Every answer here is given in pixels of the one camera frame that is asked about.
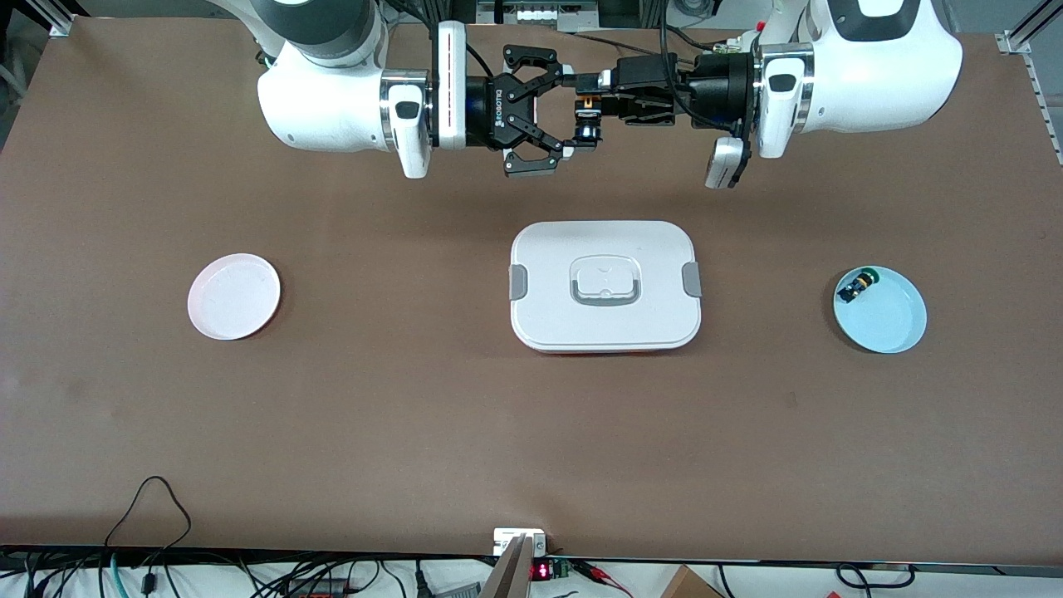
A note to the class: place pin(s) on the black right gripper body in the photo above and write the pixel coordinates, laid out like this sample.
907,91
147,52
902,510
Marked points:
498,112

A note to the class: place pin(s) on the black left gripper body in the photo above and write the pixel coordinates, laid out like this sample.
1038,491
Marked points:
712,90

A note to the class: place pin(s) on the orange push button switch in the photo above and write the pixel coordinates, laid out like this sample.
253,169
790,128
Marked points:
590,129

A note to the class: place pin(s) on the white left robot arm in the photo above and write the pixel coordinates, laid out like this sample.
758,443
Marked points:
872,75

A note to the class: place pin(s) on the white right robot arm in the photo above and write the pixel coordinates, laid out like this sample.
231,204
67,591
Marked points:
324,100

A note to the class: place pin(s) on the white lunch box grey clasps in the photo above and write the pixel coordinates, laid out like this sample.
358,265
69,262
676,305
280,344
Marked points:
606,324

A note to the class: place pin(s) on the brown cardboard box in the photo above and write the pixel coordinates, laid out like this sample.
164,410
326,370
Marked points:
689,585

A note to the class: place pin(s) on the white power strip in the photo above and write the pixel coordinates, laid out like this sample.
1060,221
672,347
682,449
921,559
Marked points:
548,13

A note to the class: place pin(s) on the light blue round plate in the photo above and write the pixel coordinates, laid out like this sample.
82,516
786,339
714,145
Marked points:
889,320

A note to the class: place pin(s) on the white round plate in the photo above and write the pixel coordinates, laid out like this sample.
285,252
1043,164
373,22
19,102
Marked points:
232,299

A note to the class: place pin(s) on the red digit display module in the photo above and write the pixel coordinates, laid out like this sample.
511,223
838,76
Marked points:
544,571

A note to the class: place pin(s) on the aluminium profile bar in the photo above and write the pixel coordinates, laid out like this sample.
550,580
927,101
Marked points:
508,573

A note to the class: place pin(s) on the red clip lead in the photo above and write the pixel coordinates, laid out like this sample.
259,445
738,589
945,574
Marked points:
602,575

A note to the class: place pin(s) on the black orange electronic device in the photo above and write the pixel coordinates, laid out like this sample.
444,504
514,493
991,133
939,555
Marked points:
315,588

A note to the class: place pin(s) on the aluminium frame rail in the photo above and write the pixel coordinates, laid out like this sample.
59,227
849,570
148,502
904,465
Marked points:
62,21
1015,40

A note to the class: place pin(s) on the small white metal bracket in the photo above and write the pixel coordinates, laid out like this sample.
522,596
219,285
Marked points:
507,540

